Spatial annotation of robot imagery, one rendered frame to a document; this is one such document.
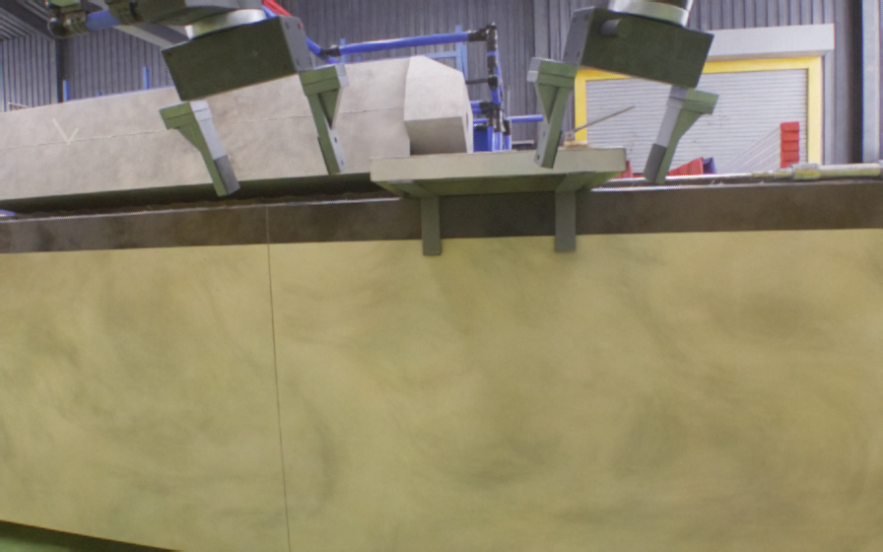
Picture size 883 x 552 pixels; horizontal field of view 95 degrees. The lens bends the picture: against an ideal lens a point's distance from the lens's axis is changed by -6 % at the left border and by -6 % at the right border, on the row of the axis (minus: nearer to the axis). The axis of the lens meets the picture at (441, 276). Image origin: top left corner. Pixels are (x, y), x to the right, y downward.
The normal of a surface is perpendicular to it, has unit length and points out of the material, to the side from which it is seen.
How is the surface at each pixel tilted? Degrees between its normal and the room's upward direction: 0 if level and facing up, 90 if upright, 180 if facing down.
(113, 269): 90
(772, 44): 90
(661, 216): 90
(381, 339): 91
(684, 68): 114
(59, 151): 80
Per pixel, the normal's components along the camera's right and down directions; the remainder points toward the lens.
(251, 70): -0.09, 0.47
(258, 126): -0.17, -0.09
